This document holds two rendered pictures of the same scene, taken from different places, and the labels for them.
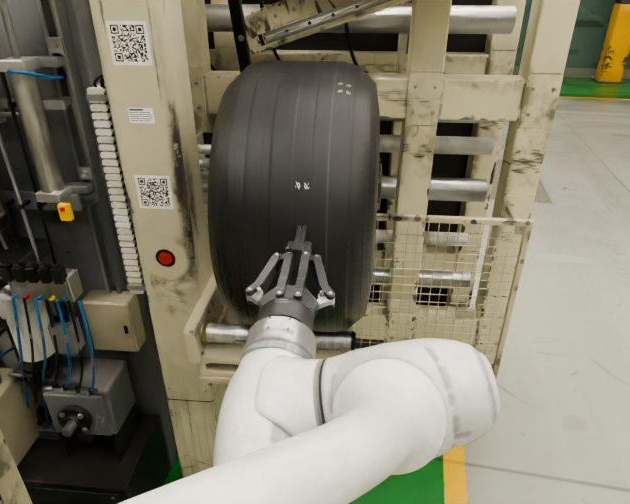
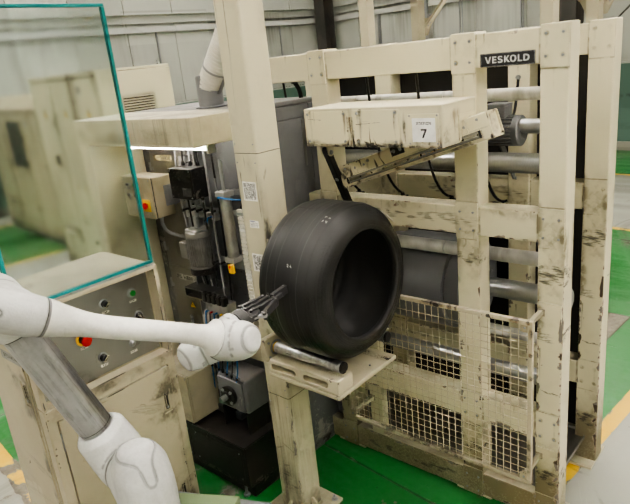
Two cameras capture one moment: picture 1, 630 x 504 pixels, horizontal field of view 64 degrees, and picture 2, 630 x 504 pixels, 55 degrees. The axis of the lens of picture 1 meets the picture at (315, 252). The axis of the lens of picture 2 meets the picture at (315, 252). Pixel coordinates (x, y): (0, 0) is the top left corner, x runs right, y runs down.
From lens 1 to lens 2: 1.43 m
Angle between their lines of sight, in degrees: 36
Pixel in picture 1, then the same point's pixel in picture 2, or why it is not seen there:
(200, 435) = (284, 423)
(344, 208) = (303, 279)
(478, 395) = (236, 335)
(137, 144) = (253, 237)
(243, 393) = not seen: hidden behind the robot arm
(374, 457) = (179, 330)
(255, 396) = not seen: hidden behind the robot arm
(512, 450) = not seen: outside the picture
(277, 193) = (279, 268)
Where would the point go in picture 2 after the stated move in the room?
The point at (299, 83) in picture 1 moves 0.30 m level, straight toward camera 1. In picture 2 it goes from (309, 215) to (255, 240)
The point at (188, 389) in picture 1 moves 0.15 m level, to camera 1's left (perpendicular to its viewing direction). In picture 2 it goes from (277, 387) to (250, 379)
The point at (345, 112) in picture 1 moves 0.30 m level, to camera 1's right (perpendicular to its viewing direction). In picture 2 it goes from (318, 232) to (398, 240)
